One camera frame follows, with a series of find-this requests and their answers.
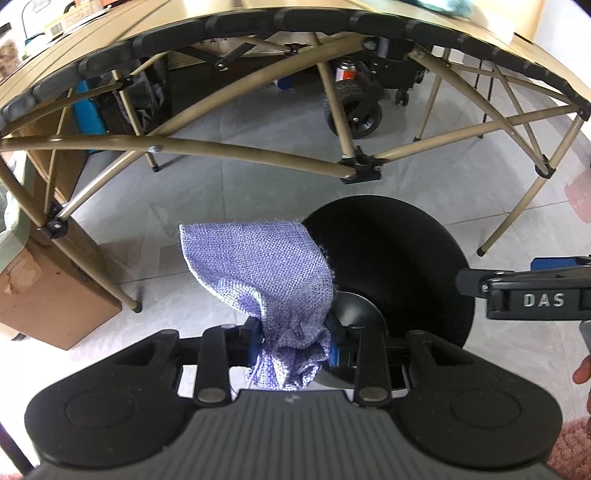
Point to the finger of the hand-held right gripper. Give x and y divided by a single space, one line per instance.
554 262
471 281

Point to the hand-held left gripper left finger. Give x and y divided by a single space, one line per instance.
255 344

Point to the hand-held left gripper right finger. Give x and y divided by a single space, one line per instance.
337 344

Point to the purple woven cloth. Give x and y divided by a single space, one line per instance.
268 272

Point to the light blue fluffy cloth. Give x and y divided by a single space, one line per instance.
445 5

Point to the person's right hand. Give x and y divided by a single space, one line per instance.
582 371

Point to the pink fluffy fabric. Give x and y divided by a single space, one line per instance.
572 447

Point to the black wheeled cart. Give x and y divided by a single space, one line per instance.
358 110

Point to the brown cardboard box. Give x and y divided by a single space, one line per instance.
51 295

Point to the black caster base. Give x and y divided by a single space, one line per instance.
399 69

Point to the red can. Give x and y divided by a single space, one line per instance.
345 70

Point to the black bag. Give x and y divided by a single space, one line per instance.
145 104

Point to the blue box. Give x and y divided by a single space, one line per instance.
88 110

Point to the tan folding table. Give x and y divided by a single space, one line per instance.
138 27

